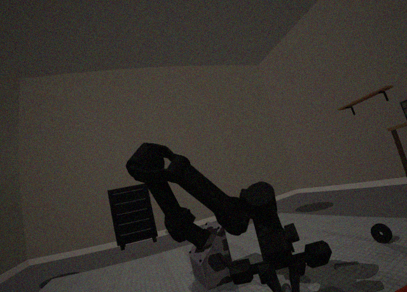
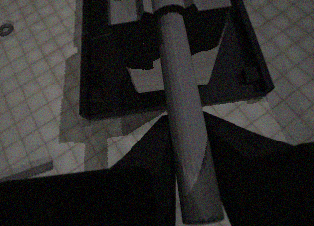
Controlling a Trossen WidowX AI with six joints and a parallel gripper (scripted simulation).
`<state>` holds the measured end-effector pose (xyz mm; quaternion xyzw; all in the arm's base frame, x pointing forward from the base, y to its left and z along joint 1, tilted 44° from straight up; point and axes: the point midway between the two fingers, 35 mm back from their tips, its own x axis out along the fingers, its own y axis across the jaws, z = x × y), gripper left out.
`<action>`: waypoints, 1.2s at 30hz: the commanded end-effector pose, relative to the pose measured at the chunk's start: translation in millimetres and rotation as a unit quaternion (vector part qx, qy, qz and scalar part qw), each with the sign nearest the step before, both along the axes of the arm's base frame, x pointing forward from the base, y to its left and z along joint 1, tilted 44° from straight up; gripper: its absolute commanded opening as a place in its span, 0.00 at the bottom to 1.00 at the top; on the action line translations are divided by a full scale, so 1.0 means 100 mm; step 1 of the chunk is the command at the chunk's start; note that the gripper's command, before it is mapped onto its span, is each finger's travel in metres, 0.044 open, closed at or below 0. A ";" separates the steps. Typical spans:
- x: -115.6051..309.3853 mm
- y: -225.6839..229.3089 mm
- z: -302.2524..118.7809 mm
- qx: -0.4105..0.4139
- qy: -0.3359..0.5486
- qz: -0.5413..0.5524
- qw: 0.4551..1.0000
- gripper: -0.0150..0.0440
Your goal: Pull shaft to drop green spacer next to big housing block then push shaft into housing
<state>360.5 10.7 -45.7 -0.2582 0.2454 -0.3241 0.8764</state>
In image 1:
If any grey cylinder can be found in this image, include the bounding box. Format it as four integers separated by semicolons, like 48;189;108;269
282;283;292;292

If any black washer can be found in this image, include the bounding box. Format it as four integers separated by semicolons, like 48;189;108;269
371;223;392;244

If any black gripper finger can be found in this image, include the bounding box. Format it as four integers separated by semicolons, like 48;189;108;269
259;268;283;292
289;261;306;292

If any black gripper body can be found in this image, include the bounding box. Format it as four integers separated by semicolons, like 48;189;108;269
229;225;332;285

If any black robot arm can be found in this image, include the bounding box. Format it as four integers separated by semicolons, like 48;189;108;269
126;143;300;260

